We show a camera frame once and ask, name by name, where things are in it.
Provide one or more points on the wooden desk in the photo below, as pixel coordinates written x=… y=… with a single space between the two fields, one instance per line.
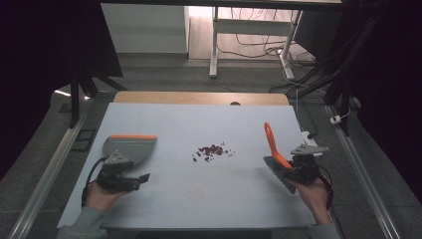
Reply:
x=199 y=98

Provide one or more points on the white power strip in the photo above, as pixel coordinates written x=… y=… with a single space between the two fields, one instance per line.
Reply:
x=312 y=142

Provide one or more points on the person's right hand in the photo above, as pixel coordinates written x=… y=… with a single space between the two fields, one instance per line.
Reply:
x=315 y=195

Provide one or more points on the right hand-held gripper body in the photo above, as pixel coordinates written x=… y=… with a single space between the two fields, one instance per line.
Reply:
x=307 y=166

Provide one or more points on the white partition panel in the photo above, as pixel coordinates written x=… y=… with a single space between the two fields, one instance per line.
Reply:
x=146 y=28

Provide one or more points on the aluminium rail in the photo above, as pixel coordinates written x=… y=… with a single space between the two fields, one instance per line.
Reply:
x=365 y=186
x=43 y=186

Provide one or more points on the grey dustpan with orange edge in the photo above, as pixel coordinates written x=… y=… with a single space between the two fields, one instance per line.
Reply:
x=139 y=149

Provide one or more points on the black rectangular floor frame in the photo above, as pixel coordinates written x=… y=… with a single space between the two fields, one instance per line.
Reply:
x=83 y=140

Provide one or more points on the white desk frame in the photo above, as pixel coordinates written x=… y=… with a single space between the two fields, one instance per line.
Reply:
x=252 y=27

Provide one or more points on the dark curtain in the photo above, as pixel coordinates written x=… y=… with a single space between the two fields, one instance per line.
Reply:
x=394 y=83
x=33 y=66

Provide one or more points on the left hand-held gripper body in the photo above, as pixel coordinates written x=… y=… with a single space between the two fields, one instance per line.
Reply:
x=116 y=160

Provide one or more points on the small white connector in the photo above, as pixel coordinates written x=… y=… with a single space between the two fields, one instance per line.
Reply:
x=335 y=119

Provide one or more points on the pile of dark red crumbs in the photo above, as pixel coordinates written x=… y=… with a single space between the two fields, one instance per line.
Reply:
x=210 y=151

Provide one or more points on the person's left hand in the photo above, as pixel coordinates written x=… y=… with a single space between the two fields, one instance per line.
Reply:
x=99 y=197

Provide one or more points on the black metal stand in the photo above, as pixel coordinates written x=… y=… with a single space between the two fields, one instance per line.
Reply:
x=345 y=66
x=75 y=96

